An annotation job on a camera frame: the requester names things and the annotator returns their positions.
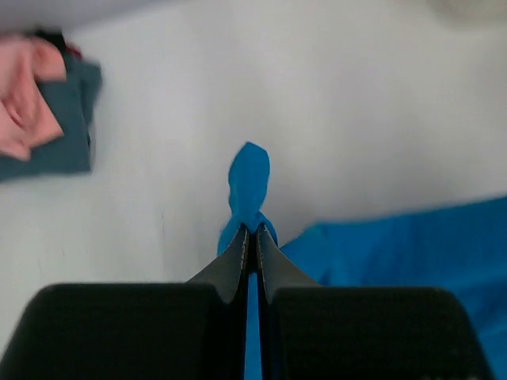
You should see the grey blue folded shirt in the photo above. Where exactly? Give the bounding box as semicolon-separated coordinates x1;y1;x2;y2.
1;54;102;182

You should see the black folded shirt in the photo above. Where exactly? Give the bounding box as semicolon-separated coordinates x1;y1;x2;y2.
29;28;67;53

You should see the blue t shirt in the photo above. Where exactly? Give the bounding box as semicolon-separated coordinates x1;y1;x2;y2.
217;142;506;379

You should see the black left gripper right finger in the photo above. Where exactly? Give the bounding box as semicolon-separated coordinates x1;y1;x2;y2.
255;226;494;379

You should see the salmon pink folded shirt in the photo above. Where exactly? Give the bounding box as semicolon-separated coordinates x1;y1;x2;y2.
1;35;67;161

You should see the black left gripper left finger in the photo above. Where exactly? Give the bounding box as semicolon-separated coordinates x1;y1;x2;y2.
1;227;249;379

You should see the crimson folded shirt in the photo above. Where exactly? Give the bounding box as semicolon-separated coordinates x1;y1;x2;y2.
65;42;83;59

